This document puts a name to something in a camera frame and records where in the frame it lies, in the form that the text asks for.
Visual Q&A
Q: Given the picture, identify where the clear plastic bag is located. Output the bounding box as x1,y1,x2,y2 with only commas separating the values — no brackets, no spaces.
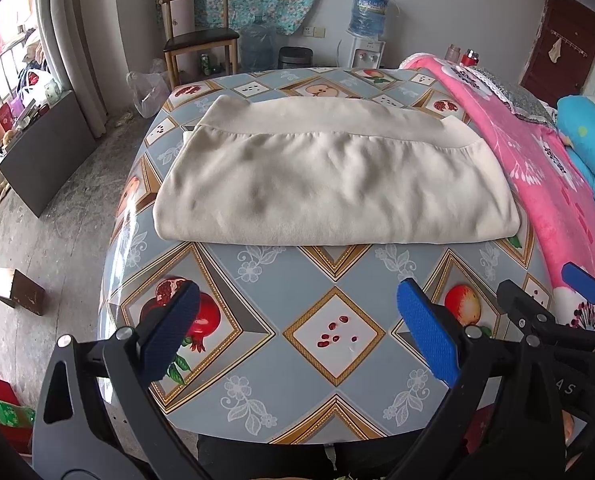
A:
126,59,171,118

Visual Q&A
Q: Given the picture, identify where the wooden block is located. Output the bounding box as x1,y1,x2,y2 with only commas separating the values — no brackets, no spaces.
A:
0,266,46,317

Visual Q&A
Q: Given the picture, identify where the grey rice cooker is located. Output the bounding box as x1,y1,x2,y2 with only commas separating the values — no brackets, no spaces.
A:
278,46,314,70

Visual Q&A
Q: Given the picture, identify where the empty clear water jug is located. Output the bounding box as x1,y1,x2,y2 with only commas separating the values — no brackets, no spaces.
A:
240,14,278,73

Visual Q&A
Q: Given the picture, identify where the pink floral blanket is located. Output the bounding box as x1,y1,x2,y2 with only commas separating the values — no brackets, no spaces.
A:
400,52,595,346

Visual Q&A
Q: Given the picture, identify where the dark cabinet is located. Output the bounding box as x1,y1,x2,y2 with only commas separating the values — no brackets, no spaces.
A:
0,90,98,218

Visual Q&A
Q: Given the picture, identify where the white cylinder box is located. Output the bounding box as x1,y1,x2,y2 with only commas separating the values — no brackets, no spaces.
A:
159,0,197,37

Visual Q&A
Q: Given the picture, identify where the brown door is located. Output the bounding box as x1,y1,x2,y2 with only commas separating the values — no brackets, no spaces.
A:
520,0,595,98

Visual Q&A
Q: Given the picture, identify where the fruit print tablecloth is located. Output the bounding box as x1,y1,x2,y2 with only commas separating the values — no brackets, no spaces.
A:
98,66,563,448

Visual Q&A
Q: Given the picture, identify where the silver quilted cloth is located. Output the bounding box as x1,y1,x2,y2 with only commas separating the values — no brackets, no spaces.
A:
477,65,558,123

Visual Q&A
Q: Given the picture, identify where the blue pillow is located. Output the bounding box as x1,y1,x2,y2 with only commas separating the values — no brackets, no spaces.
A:
556,94,595,233

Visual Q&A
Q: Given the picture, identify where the wooden chair with dark seat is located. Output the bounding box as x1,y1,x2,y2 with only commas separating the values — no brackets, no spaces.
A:
158,0,241,88

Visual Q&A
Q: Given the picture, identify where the blue water dispenser bottle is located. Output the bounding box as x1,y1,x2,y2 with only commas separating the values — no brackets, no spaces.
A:
350,0,393,38

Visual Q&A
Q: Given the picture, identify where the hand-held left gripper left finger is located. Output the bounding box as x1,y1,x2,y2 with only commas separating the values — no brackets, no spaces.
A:
32,280,213,480

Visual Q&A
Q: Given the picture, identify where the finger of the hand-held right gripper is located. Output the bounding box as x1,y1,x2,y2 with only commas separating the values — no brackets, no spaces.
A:
561,262,595,306
497,281,595,351

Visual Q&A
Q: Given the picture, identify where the cream zip jacket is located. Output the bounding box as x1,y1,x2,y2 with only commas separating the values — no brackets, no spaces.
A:
154,94,522,247

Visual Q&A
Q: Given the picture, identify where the white plastic bag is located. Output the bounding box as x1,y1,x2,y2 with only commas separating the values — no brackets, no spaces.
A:
20,72,62,107

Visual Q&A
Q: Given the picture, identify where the green packet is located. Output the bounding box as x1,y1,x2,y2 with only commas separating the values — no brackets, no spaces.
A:
0,399,36,427

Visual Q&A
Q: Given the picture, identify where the grey curtain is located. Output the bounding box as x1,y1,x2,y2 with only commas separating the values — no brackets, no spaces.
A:
30,0,128,138

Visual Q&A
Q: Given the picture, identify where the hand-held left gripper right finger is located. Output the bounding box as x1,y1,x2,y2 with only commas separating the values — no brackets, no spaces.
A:
392,277,568,480

